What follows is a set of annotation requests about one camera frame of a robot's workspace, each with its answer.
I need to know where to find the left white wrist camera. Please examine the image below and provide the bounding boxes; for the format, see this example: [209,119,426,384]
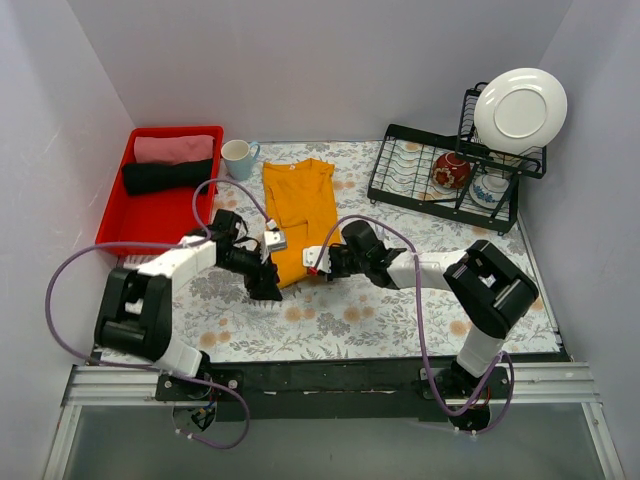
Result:
[261,230,287,263]

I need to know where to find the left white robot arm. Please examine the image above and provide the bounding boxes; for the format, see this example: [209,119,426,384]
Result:
[94,210,287,400]

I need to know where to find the aluminium rail frame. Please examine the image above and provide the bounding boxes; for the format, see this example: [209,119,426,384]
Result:
[44,361,624,479]

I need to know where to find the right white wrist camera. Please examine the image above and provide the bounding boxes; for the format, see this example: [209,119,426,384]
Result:
[302,246,331,276]

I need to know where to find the white blue floral bowl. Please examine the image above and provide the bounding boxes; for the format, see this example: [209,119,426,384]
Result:
[470,174,509,210]

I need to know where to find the pink rolled t shirt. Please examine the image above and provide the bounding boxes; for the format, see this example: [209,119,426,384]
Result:
[134,135,214,165]

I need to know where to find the black rolled t shirt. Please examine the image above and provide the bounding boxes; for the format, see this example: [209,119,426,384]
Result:
[121,158,214,195]

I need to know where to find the black wire dish rack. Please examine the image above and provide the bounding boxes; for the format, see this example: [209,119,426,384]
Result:
[367,82,547,235]

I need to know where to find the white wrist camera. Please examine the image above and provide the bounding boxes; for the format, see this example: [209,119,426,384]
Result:
[302,246,331,276]
[261,230,287,263]

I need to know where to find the light blue mug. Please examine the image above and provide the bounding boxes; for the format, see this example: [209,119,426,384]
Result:
[221,140,261,181]

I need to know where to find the floral table mat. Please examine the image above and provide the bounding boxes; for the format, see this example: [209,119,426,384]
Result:
[173,141,534,362]

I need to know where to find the red floral bowl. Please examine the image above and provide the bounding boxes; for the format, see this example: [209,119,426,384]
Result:
[431,152,471,190]

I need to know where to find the orange t shirt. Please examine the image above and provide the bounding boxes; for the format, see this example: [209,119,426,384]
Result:
[263,158,337,288]

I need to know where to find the white plate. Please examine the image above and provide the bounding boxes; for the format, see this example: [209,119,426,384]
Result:
[474,68,568,155]

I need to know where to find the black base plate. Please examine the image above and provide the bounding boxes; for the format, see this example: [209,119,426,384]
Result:
[154,355,514,424]

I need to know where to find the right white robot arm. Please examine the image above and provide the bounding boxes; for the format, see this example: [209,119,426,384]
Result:
[309,219,539,398]

